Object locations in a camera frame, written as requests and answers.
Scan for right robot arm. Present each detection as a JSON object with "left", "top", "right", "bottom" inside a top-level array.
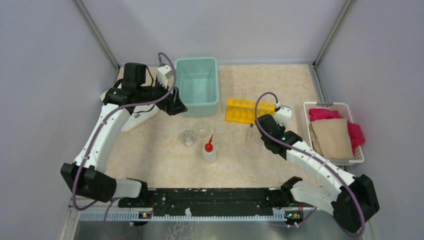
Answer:
[{"left": 255, "top": 114, "right": 380, "bottom": 237}]

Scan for clear glass beaker front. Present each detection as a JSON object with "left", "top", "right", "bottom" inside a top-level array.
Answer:
[{"left": 179, "top": 130, "right": 196, "bottom": 147}]

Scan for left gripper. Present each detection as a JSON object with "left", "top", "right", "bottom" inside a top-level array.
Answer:
[{"left": 137, "top": 74, "right": 187, "bottom": 115}]

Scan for clear glass beaker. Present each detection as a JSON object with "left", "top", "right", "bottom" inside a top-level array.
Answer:
[
  {"left": 196, "top": 121, "right": 212, "bottom": 139},
  {"left": 179, "top": 130, "right": 196, "bottom": 147}
]

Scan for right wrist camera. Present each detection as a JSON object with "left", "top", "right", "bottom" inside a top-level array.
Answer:
[{"left": 273, "top": 102, "right": 293, "bottom": 128}]

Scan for teal plastic bin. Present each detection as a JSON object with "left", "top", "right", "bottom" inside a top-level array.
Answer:
[{"left": 175, "top": 57, "right": 220, "bottom": 118}]

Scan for red-capped wash bottle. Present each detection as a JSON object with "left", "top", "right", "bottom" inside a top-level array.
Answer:
[{"left": 202, "top": 134, "right": 218, "bottom": 164}]

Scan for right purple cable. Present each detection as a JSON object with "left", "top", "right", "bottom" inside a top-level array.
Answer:
[{"left": 254, "top": 92, "right": 367, "bottom": 237}]

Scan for pink cloth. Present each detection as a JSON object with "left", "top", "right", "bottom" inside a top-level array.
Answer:
[{"left": 309, "top": 108, "right": 365, "bottom": 153}]

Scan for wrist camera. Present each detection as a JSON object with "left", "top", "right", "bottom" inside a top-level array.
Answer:
[
  {"left": 156, "top": 64, "right": 174, "bottom": 88},
  {"left": 273, "top": 102, "right": 293, "bottom": 128}
]

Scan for brown paper bag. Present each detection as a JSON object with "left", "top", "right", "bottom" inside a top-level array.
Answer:
[{"left": 310, "top": 118, "right": 354, "bottom": 160}]

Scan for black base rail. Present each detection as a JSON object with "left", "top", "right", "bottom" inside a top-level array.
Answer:
[{"left": 118, "top": 187, "right": 304, "bottom": 217}]

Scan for white plastic lid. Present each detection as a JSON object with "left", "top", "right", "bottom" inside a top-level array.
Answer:
[{"left": 96, "top": 103, "right": 159, "bottom": 135}]

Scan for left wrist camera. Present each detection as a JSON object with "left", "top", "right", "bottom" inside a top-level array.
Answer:
[{"left": 156, "top": 64, "right": 174, "bottom": 88}]

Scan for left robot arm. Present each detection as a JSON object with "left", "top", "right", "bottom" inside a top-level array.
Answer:
[{"left": 60, "top": 62, "right": 188, "bottom": 210}]

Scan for clear glass beaker rear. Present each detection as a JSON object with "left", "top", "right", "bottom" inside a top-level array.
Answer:
[{"left": 196, "top": 121, "right": 212, "bottom": 139}]

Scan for yellow test tube rack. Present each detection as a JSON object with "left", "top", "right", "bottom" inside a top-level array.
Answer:
[{"left": 224, "top": 98, "right": 275, "bottom": 125}]

